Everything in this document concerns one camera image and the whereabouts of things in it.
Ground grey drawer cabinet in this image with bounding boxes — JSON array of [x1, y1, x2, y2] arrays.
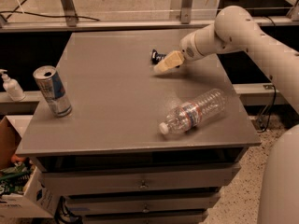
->
[[18, 30, 260, 224]]

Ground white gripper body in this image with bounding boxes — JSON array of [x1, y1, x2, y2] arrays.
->
[[179, 32, 204, 61]]

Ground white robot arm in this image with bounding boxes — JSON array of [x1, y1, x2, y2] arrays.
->
[[154, 6, 299, 224]]

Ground white pump sanitizer bottle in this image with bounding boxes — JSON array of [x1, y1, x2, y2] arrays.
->
[[0, 69, 25, 102]]

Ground black cable under cabinet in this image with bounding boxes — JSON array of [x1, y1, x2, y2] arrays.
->
[[54, 196, 83, 224]]

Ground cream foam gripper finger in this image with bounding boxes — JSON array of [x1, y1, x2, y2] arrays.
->
[[153, 50, 184, 73]]

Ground black cable right side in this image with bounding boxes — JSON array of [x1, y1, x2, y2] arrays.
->
[[255, 84, 278, 133]]

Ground red bull can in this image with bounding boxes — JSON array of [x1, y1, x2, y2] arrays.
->
[[33, 65, 72, 117]]

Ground black cable on floor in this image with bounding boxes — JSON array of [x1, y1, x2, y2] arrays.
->
[[0, 0, 101, 22]]

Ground grey metal frame rail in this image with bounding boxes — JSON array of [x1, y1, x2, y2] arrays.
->
[[0, 0, 298, 33]]

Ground green snack packets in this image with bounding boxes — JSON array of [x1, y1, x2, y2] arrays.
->
[[0, 162, 32, 196]]

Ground clear plastic water bottle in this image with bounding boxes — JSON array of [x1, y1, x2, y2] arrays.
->
[[159, 89, 227, 134]]

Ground white cardboard box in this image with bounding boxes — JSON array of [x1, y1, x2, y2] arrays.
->
[[0, 115, 59, 217]]

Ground dark blue rxbar wrapper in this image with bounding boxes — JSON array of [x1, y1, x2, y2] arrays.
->
[[151, 49, 167, 66]]

